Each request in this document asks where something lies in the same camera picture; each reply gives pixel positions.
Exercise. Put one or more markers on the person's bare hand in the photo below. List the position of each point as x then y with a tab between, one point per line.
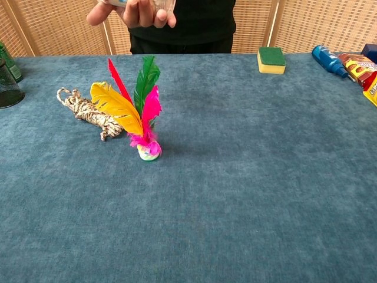
141	16

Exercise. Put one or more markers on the person's black-clothed torso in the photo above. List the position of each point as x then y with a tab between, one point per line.
188	29

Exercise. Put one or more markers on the wicker folding screen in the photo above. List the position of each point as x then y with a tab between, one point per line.
309	23
59	26

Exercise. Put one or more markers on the colourful feather shuttlecock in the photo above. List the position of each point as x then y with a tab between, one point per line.
138	118

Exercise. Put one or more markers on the green and yellow sponge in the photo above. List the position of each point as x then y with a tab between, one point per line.
271	60

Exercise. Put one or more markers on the green bottle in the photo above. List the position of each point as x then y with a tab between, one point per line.
11	66

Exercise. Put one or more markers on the black mesh pen cup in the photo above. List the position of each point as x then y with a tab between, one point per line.
9	88

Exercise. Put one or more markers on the blue plastic bottle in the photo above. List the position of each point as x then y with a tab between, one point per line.
328	60

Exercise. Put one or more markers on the red snack packet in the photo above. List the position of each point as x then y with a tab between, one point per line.
359	69

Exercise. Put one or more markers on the navy blue box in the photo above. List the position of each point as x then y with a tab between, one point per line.
370	53

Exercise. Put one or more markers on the yellow snack bag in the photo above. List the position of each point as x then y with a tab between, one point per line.
371	92

